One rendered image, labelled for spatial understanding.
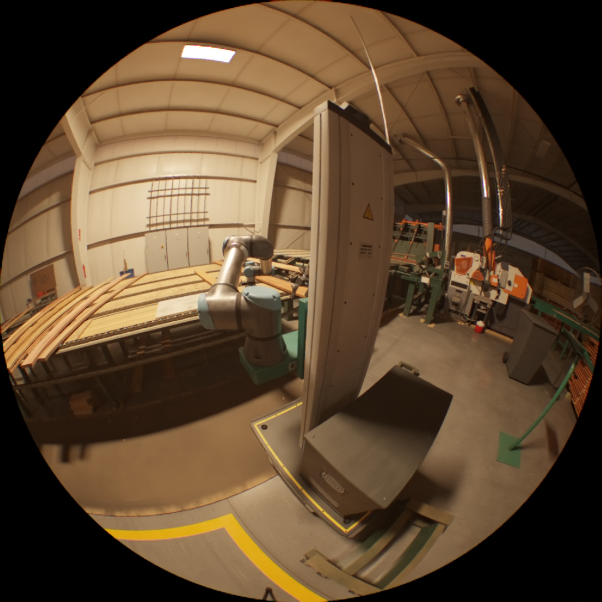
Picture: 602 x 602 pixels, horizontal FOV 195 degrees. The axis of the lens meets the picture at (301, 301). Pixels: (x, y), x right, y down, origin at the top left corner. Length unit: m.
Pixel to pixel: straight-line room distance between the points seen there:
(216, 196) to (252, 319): 7.51
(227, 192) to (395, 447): 8.17
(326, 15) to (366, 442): 6.22
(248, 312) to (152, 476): 1.52
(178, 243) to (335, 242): 6.59
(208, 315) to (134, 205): 7.50
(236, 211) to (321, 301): 7.69
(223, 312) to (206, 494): 1.27
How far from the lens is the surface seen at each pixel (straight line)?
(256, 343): 0.55
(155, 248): 6.90
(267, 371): 0.58
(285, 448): 1.13
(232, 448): 1.52
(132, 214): 7.83
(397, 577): 1.33
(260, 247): 0.85
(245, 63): 6.45
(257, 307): 0.49
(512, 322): 5.50
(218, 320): 0.53
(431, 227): 6.37
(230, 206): 7.94
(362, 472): 0.56
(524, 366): 3.49
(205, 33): 6.10
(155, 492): 1.65
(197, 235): 6.91
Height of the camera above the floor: 1.37
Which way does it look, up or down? 20 degrees down
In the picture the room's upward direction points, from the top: 2 degrees clockwise
